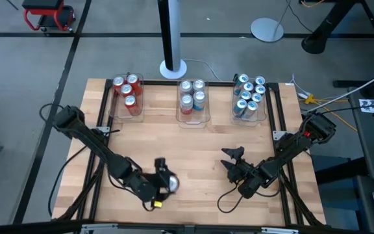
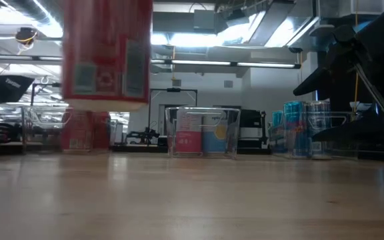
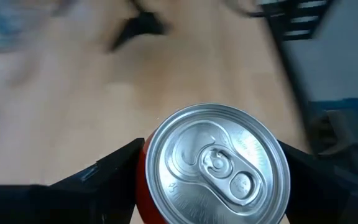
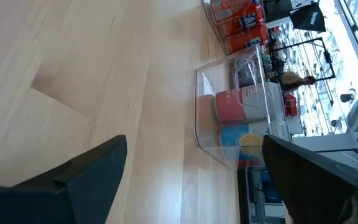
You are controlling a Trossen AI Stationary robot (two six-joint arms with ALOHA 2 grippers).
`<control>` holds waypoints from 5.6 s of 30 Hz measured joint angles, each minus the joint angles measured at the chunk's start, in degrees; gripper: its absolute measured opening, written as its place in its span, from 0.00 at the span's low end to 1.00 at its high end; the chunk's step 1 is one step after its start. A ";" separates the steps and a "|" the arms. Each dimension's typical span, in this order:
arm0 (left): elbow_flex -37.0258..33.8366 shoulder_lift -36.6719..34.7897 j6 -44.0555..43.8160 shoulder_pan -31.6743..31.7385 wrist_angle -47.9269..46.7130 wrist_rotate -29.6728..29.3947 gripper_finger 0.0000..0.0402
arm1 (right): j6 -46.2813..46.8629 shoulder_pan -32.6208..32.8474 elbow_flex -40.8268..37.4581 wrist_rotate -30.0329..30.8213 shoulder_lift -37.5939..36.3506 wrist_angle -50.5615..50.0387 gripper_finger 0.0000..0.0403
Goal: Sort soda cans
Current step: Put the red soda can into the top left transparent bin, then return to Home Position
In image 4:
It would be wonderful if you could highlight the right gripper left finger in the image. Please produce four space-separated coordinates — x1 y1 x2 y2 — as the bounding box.
0 134 129 224

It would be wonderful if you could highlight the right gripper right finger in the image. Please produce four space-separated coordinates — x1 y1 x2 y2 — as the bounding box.
261 134 358 224

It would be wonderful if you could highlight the slim blue silver energy can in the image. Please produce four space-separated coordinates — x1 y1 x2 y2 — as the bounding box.
259 170 284 205

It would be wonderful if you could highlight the red soda can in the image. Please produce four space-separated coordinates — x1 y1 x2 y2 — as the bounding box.
218 15 267 37
210 0 265 25
224 24 270 54

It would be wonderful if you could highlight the person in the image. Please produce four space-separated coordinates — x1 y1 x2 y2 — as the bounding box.
279 70 318 92

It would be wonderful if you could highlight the black thin frame stand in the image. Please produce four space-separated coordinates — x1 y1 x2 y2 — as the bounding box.
268 37 337 80

